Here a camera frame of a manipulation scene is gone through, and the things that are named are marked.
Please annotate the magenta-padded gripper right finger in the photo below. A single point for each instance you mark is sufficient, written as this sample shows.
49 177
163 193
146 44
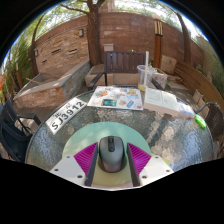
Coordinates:
140 159

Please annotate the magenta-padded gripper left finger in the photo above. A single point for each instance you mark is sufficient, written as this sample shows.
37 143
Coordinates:
85 159

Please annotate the grey black computer mouse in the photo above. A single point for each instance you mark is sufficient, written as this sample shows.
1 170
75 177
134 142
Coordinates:
112 154

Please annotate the pastel green pink mouse pad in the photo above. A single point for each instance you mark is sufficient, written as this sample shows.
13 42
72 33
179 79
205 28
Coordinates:
100 131

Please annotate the white license plate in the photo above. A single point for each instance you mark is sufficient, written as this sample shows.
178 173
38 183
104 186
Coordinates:
65 115

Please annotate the open white book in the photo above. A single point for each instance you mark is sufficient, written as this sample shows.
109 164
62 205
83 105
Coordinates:
163 100

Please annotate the colourful sticker sheet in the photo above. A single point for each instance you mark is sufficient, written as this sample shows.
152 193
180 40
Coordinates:
116 97

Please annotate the small green lighter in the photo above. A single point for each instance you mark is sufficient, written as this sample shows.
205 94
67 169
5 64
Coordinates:
200 121

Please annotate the black slatted garden chair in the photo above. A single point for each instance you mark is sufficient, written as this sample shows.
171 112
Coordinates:
15 136

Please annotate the stone brick planter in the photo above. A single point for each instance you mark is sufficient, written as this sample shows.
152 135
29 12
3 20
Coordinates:
50 90

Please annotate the clear plastic cup with straw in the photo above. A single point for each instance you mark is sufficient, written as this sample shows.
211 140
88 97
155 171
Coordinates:
142 78

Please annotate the concrete block bench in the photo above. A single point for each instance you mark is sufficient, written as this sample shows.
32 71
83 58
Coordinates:
120 79

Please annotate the clear plastic box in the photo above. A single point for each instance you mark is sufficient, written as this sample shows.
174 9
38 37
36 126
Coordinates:
160 79

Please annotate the dark wicker chair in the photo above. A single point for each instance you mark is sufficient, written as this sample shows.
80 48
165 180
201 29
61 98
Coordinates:
215 121

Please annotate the curved wooden bench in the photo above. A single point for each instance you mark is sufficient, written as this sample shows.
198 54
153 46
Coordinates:
196 80

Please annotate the beige cushion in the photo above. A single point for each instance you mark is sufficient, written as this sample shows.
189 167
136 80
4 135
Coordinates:
169 64

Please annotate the dark wooden slatted chair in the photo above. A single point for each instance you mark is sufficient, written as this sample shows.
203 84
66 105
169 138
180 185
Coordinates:
121 61

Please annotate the slim leaning tree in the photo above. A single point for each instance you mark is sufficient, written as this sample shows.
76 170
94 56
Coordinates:
185 40
34 50

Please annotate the large tree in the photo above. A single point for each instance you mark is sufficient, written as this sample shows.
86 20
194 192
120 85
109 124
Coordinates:
94 36

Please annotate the white wall box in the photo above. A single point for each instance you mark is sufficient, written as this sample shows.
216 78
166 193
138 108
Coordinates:
108 47

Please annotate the dark wall lamp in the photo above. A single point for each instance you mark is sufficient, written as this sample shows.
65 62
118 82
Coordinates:
36 53
81 32

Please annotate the wooden garden lamp post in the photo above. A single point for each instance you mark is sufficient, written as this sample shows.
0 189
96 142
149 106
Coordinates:
157 43

